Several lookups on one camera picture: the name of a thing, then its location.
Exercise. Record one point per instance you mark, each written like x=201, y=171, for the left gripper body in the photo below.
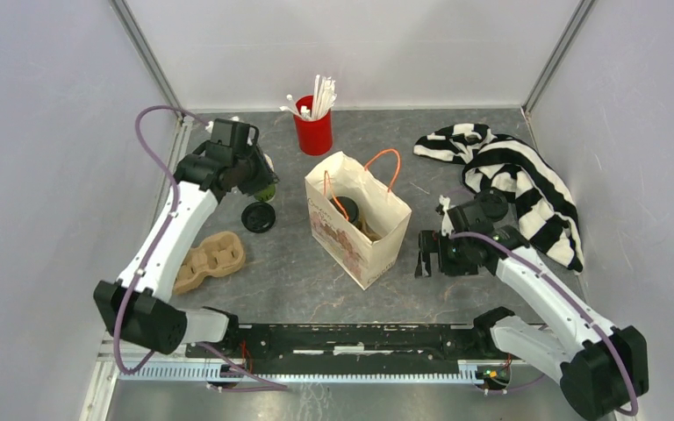
x=254, y=173

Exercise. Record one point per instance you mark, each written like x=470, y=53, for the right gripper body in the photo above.
x=453, y=257

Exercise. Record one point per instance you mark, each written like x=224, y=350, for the black plastic cup lid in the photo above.
x=493, y=203

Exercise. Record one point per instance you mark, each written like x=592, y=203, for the brown paper takeout bag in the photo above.
x=385, y=212

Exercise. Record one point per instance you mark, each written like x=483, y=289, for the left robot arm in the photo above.
x=135, y=307

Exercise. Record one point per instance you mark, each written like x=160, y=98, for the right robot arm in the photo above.
x=599, y=367

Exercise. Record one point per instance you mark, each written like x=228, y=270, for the stack of paper cups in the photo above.
x=267, y=195

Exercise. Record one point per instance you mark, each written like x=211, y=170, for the stack of black lids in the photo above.
x=258, y=217

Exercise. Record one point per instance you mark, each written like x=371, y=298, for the red cup holder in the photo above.
x=315, y=138

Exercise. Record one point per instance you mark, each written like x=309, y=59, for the cardboard cup carrier tray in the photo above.
x=217, y=256

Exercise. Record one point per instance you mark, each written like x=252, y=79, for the black white striped cloth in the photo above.
x=546, y=211

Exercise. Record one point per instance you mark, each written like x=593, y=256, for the white wrapped straws bundle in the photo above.
x=323, y=100

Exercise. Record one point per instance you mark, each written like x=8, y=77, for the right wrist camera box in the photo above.
x=447, y=227

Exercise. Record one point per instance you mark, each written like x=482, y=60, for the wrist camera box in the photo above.
x=447, y=227
x=243, y=133

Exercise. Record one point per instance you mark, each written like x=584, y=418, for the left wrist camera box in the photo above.
x=243, y=133

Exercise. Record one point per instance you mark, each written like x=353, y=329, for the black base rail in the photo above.
x=360, y=349

